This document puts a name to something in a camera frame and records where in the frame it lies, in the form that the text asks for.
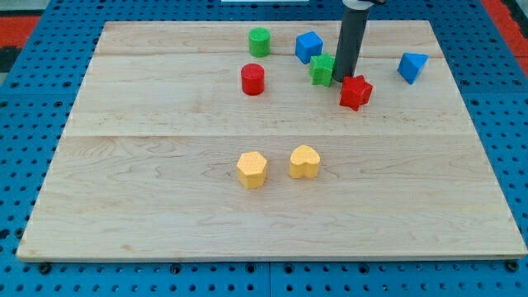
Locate red cylinder block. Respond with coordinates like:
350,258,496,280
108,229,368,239
241,64,265,96

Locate blue triangular prism block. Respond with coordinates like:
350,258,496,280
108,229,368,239
398,53,429,85

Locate red star block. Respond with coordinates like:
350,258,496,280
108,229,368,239
339,75,374,111

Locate blue cube block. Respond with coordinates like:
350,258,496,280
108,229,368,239
295,31,323,64

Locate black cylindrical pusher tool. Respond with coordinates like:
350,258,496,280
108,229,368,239
332,0,387,83

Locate yellow heart block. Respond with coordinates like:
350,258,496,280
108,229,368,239
289,145,321,178

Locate green star block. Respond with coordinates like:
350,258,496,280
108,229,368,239
309,53,335,87

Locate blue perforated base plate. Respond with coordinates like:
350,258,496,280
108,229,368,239
1,0,527,296

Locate green cylinder block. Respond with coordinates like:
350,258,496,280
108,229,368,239
248,27,271,58

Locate light wooden board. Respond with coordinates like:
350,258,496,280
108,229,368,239
16,21,527,262

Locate yellow hexagon block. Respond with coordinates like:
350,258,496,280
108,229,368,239
236,151,268,189

